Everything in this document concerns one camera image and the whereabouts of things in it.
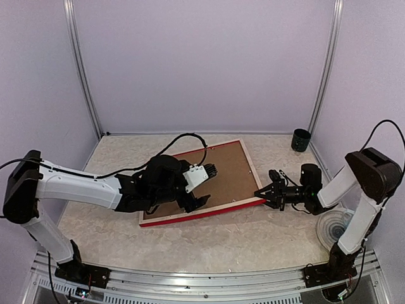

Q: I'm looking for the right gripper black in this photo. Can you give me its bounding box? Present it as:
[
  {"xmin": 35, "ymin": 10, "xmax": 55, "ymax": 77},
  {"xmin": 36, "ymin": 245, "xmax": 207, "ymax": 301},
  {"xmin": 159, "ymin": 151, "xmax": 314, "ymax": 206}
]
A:
[{"xmin": 254, "ymin": 178, "xmax": 309, "ymax": 211}]

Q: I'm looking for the wooden photo frame red edge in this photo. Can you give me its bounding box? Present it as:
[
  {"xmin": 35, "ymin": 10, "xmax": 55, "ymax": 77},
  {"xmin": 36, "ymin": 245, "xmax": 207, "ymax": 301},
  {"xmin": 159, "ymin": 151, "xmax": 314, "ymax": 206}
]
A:
[{"xmin": 139, "ymin": 138, "xmax": 266, "ymax": 228}]

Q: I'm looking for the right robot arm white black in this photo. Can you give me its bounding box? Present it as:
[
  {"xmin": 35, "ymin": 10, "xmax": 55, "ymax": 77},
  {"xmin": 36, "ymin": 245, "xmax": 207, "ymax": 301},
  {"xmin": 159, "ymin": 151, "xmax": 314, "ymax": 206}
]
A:
[{"xmin": 254, "ymin": 148, "xmax": 404, "ymax": 281}]

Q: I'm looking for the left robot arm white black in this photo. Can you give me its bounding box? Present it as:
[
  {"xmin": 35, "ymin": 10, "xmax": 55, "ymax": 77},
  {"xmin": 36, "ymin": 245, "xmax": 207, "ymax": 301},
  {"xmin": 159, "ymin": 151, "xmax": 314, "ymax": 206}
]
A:
[{"xmin": 3, "ymin": 150, "xmax": 218, "ymax": 282}]

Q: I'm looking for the dark green cup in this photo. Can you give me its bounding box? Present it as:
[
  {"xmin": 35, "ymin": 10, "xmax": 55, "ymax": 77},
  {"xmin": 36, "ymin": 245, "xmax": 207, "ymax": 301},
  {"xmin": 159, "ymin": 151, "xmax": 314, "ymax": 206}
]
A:
[{"xmin": 291, "ymin": 129, "xmax": 311, "ymax": 153}]

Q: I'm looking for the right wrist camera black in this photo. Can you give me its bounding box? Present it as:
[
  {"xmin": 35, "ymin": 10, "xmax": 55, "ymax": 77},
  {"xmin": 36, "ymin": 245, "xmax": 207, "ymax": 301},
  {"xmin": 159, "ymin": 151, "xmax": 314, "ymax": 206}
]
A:
[{"xmin": 268, "ymin": 169, "xmax": 285, "ymax": 184}]

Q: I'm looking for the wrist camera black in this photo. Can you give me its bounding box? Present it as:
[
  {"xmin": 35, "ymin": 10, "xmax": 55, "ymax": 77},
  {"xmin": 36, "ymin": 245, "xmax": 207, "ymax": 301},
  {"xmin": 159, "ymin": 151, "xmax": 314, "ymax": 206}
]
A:
[
  {"xmin": 268, "ymin": 169, "xmax": 285, "ymax": 184},
  {"xmin": 183, "ymin": 163, "xmax": 218, "ymax": 193}
]

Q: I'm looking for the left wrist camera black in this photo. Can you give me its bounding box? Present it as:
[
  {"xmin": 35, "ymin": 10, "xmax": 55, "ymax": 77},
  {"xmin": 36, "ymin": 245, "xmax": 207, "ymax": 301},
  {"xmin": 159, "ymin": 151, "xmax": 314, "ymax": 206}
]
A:
[{"xmin": 183, "ymin": 163, "xmax": 218, "ymax": 193}]

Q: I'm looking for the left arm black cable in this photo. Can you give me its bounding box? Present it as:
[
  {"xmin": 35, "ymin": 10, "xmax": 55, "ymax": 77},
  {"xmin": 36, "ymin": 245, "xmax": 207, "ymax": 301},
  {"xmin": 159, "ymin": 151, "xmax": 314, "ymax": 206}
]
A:
[{"xmin": 0, "ymin": 132, "xmax": 209, "ymax": 181}]

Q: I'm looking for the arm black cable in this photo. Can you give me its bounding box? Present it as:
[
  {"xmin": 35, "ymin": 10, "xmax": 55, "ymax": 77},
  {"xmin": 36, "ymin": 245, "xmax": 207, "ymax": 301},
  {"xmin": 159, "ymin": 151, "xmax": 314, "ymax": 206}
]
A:
[
  {"xmin": 0, "ymin": 132, "xmax": 209, "ymax": 181},
  {"xmin": 360, "ymin": 119, "xmax": 405, "ymax": 153}
]

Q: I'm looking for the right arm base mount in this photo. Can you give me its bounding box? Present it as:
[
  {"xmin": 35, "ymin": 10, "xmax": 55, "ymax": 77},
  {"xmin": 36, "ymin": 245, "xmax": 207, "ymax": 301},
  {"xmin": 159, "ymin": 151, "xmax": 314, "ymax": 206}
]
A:
[{"xmin": 302, "ymin": 263, "xmax": 358, "ymax": 288}]

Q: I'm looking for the aluminium front rail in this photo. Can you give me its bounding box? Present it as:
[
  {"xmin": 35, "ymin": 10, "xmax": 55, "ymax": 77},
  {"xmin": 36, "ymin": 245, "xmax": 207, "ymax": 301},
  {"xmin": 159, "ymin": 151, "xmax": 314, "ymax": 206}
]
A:
[{"xmin": 22, "ymin": 250, "xmax": 390, "ymax": 304}]

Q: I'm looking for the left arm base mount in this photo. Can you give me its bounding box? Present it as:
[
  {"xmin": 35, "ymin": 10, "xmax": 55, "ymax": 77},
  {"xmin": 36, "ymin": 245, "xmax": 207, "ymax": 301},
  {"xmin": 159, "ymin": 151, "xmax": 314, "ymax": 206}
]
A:
[{"xmin": 55, "ymin": 260, "xmax": 111, "ymax": 289}]

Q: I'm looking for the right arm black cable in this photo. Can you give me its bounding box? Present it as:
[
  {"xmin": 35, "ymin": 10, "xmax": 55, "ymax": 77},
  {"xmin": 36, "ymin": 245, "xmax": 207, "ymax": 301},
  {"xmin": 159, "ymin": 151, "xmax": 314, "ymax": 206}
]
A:
[{"xmin": 360, "ymin": 119, "xmax": 405, "ymax": 153}]

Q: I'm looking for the right aluminium corner post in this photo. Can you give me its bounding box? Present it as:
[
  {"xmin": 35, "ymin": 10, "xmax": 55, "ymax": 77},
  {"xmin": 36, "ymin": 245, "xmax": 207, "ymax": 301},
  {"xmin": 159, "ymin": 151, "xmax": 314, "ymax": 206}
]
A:
[{"xmin": 308, "ymin": 0, "xmax": 344, "ymax": 135}]

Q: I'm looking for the aluminium corner post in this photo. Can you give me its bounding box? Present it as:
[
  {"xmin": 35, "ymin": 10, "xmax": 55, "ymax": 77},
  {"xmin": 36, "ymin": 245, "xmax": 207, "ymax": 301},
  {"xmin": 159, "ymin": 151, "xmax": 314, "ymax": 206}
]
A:
[
  {"xmin": 63, "ymin": 0, "xmax": 103, "ymax": 140},
  {"xmin": 308, "ymin": 0, "xmax": 344, "ymax": 135}
]

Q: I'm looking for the left aluminium corner post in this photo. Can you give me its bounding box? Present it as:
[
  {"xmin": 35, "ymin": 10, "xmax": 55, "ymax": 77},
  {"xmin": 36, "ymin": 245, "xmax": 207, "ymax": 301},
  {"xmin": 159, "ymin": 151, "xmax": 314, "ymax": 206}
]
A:
[{"xmin": 63, "ymin": 0, "xmax": 103, "ymax": 140}]

